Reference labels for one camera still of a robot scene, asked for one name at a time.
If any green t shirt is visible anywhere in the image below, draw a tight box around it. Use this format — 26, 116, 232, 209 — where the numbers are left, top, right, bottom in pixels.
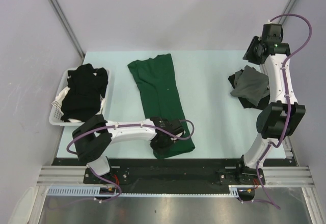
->
127, 53, 195, 159

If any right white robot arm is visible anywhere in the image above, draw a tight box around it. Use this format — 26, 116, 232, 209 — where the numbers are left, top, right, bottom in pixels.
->
235, 22, 306, 184

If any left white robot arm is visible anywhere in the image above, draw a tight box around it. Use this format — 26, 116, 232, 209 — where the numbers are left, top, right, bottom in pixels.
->
67, 115, 186, 183

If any black t shirt in basket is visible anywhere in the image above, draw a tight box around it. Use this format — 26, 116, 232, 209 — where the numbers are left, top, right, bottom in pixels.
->
61, 64, 108, 122

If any white t shirt in basket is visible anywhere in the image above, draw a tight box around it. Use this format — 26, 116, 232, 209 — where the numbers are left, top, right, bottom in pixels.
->
51, 86, 105, 122

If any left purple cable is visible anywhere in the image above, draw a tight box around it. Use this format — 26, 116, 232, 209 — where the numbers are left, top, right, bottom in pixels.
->
66, 119, 196, 191

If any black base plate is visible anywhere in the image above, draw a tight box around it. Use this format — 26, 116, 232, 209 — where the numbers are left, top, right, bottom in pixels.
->
52, 157, 297, 194

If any blue slotted cable duct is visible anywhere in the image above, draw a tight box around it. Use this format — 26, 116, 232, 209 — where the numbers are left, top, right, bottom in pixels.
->
47, 186, 102, 194

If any left aluminium corner post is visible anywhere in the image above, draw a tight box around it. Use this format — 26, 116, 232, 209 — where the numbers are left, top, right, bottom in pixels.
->
48, 0, 85, 61

